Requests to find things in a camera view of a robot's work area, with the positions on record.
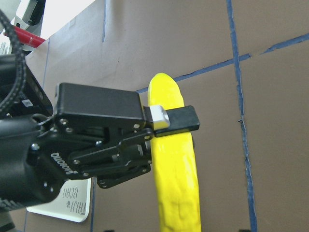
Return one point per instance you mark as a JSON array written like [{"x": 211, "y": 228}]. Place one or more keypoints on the red fire extinguisher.
[{"x": 28, "y": 38}]

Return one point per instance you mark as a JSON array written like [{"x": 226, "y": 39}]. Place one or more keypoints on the white bear-print tray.
[{"x": 72, "y": 203}]

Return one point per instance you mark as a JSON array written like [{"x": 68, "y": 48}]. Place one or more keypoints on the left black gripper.
[{"x": 37, "y": 156}]

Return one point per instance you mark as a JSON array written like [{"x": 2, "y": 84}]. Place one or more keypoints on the yellow toy banana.
[{"x": 176, "y": 181}]

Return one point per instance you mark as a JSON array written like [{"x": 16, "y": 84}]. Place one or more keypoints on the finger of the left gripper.
[{"x": 80, "y": 107}]

